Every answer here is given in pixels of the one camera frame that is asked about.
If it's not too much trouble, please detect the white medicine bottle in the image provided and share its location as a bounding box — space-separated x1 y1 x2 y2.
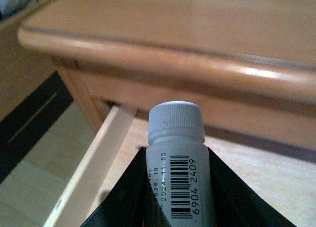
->
146 101 217 227

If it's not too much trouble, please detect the grey checkered bedding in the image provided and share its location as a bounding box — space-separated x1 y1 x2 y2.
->
0 0 32 21

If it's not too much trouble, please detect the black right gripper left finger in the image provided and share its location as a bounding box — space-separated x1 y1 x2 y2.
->
82 147 170 227

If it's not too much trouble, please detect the wooden bed frame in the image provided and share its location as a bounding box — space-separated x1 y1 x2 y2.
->
0 0 55 119

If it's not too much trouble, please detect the wooden nightstand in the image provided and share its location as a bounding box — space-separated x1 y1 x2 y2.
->
18 0 316 149

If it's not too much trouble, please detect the wooden drawer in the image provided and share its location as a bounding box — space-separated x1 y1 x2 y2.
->
45 106 316 227

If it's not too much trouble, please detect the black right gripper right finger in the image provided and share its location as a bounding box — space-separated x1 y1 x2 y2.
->
208 149 295 227

